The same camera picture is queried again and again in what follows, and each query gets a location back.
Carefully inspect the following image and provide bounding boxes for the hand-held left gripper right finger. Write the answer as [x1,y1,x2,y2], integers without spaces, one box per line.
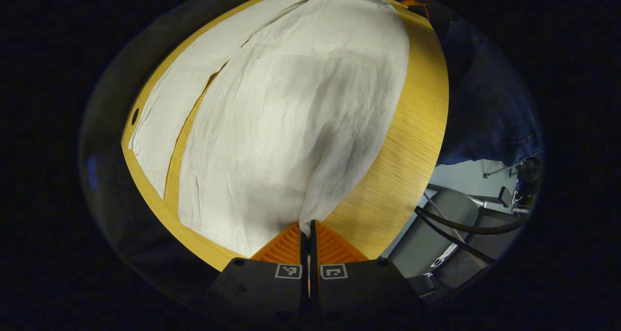
[310,219,424,323]

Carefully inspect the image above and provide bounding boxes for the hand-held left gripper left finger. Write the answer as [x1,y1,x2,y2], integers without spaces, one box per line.
[208,222,310,323]

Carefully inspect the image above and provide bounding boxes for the white jeans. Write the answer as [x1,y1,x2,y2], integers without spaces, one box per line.
[129,0,411,258]

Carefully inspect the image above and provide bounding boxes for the grey chair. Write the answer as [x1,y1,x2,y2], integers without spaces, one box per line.
[386,184,537,300]

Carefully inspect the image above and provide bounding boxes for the person's dark blue clothing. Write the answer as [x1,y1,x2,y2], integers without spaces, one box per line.
[436,19,542,167]

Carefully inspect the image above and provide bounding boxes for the black cable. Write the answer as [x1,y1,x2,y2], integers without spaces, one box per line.
[414,206,529,265]

